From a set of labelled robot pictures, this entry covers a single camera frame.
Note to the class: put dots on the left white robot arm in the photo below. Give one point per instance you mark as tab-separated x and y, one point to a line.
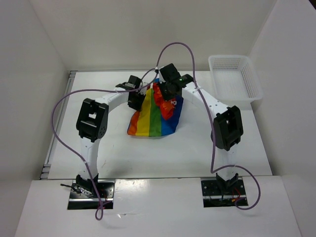
92	125

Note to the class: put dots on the white plastic basket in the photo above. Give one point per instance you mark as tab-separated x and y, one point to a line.
234	78

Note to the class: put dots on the aluminium table edge rail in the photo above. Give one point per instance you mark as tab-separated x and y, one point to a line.
58	117

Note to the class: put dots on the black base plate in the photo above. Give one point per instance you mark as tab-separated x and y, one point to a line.
78	200
212	196

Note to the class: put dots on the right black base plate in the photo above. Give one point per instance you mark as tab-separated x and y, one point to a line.
212	196

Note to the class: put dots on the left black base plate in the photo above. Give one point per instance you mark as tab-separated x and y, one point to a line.
78	200

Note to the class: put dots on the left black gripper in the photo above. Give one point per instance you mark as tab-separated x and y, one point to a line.
137	106

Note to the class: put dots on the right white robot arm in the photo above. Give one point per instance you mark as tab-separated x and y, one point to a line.
226	128

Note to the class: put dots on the rainbow striped shorts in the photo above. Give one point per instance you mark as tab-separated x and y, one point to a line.
157	117

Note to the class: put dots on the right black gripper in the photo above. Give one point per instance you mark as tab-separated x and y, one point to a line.
166	97

